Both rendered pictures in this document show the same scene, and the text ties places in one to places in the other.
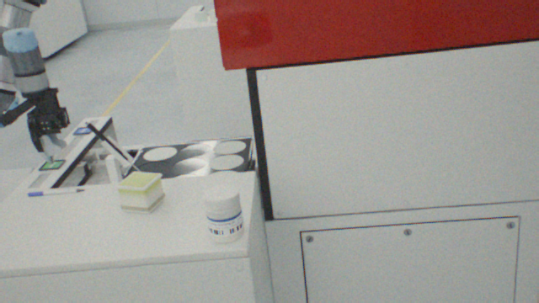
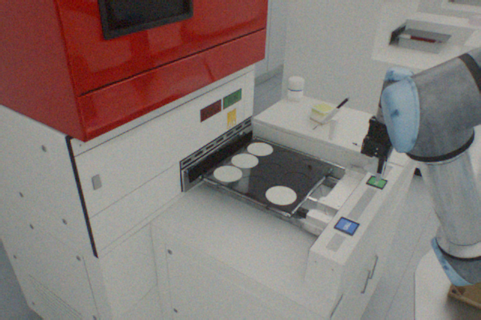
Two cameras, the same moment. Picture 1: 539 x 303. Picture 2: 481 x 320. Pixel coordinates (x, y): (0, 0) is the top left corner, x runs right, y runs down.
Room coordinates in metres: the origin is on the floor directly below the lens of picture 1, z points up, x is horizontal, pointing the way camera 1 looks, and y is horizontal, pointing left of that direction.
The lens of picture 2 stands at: (2.56, 0.73, 1.69)
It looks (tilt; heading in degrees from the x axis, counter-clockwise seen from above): 33 degrees down; 209
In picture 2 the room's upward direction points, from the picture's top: 2 degrees clockwise
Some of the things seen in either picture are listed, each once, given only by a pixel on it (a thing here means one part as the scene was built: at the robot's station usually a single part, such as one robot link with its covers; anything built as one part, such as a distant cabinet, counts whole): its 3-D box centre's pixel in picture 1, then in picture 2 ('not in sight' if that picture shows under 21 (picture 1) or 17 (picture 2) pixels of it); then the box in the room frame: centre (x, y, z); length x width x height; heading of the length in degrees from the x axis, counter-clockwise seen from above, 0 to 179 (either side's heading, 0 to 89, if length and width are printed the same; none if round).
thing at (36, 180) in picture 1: (75, 169); (358, 220); (1.56, 0.59, 0.89); 0.55 x 0.09 x 0.14; 176
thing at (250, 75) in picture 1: (264, 98); (186, 143); (1.64, 0.00, 1.02); 0.82 x 0.03 x 0.40; 176
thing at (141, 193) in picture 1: (141, 193); (322, 114); (1.12, 0.30, 1.00); 0.07 x 0.07 x 0.07; 67
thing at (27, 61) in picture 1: (24, 51); (396, 89); (1.43, 0.59, 1.28); 0.09 x 0.08 x 0.11; 25
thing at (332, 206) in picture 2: (106, 166); (330, 206); (1.54, 0.49, 0.89); 0.08 x 0.03 x 0.03; 86
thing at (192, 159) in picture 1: (189, 166); (269, 170); (1.46, 0.23, 0.90); 0.34 x 0.34 x 0.01; 86
